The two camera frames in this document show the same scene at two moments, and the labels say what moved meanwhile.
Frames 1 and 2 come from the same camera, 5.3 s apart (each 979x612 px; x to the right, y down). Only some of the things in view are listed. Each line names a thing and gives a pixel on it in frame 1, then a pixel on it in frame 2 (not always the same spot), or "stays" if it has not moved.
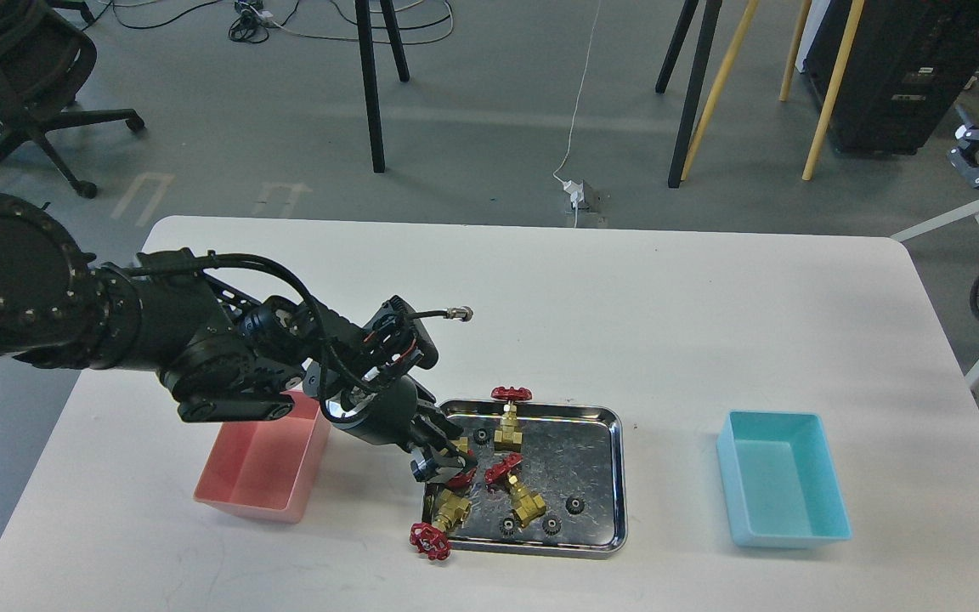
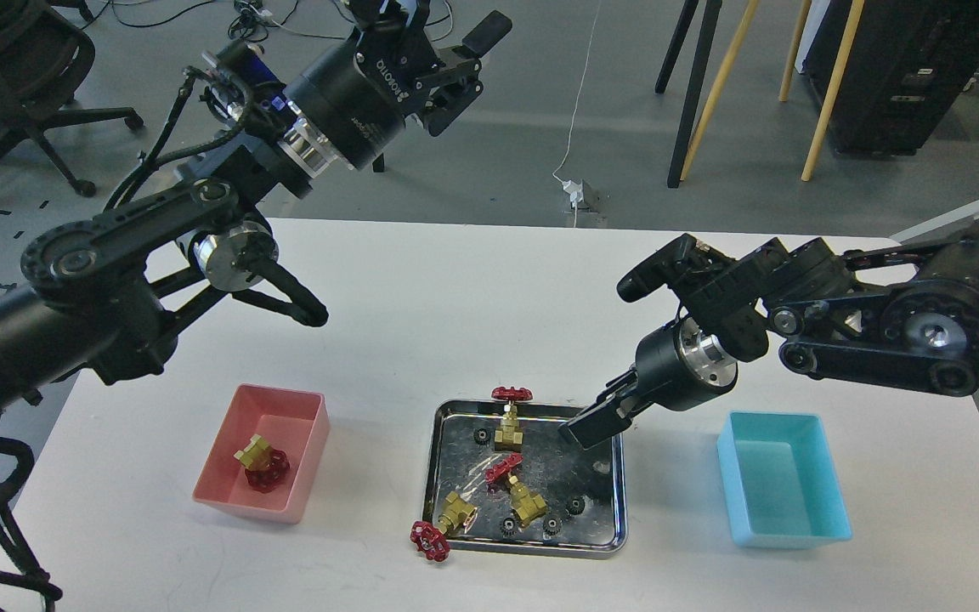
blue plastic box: (782, 487) stays
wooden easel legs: (856, 10) stays
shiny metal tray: (564, 495) stays
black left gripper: (386, 408) -> (351, 103)
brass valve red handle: (463, 479) -> (266, 467)
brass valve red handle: (529, 506) stays
